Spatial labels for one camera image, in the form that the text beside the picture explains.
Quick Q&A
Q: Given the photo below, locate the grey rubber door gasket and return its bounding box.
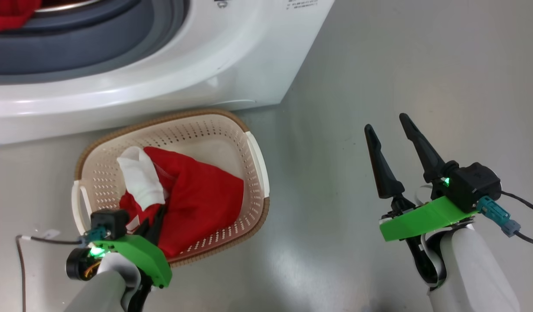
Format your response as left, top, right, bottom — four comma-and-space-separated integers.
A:
0, 0, 190, 85

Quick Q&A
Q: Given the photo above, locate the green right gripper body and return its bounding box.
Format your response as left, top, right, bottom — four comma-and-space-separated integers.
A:
379, 195, 480, 242

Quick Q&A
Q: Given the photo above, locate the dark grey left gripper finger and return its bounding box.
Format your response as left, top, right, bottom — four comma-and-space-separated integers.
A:
148, 204, 168, 244
137, 217, 153, 238

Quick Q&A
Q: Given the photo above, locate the white washing machine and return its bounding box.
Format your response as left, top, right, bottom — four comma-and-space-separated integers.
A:
0, 0, 335, 146

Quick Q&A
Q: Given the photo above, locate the red garment with white trim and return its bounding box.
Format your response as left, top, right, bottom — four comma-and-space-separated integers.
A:
119, 146, 245, 259
0, 0, 42, 32

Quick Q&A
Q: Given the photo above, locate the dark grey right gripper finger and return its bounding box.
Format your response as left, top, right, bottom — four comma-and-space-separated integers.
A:
364, 124, 405, 200
399, 113, 448, 183

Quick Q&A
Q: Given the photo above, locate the black cable loop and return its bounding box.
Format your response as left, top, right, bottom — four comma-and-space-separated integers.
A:
127, 276, 154, 312
404, 236, 445, 289

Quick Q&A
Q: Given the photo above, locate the steel washing machine drum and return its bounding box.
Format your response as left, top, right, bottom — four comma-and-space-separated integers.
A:
32, 0, 104, 14

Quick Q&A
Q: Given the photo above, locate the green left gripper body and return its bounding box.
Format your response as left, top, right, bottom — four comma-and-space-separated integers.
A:
66, 235, 173, 289

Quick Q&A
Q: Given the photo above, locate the beige perforated laundry basket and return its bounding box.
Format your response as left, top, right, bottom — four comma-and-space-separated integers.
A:
71, 108, 271, 267

